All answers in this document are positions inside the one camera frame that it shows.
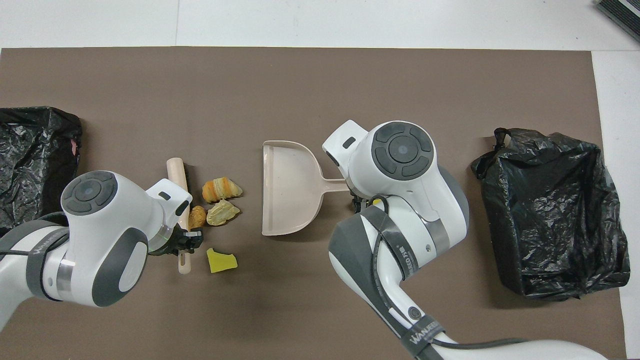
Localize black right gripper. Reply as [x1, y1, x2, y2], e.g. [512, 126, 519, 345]
[350, 187, 373, 213]

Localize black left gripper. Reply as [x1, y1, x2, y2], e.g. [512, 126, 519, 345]
[150, 227, 204, 257]

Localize brown bread bun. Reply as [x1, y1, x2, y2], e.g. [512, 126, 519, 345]
[187, 205, 208, 229]

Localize pale bread piece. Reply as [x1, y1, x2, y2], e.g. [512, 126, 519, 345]
[206, 200, 241, 227]

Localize orange striped croissant piece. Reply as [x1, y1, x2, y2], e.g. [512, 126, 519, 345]
[201, 177, 244, 203]

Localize beige plastic dustpan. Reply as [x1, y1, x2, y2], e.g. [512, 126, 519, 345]
[261, 140, 351, 237]

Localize black bag-lined bin pink mark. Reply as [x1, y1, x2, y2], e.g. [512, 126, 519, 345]
[0, 106, 83, 238]

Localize black bag-lined bin with knot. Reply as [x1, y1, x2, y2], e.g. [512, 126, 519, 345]
[470, 127, 631, 302]

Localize brown table mat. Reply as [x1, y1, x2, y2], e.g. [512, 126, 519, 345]
[0, 46, 628, 360]

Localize grey ribbed object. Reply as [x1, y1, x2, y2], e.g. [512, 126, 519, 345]
[595, 0, 640, 43]

